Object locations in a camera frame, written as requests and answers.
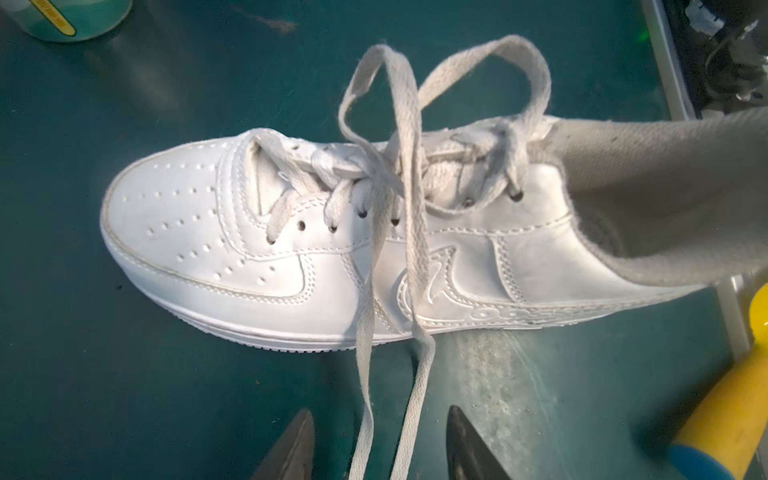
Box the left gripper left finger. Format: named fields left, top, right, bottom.
left=250, top=409, right=315, bottom=480

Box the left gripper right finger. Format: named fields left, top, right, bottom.
left=446, top=405, right=511, bottom=480

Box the white sneaker shoe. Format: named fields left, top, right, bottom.
left=99, top=107, right=768, bottom=353

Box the white shoelace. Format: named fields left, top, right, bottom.
left=257, top=35, right=551, bottom=479

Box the yellow plastic toy shovel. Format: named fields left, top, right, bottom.
left=668, top=287, right=767, bottom=480

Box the green white tin can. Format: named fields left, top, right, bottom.
left=1, top=0, right=133, bottom=43

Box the aluminium front rail base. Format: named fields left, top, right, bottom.
left=641, top=1, right=767, bottom=360

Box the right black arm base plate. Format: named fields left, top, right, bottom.
left=663, top=0, right=767, bottom=118

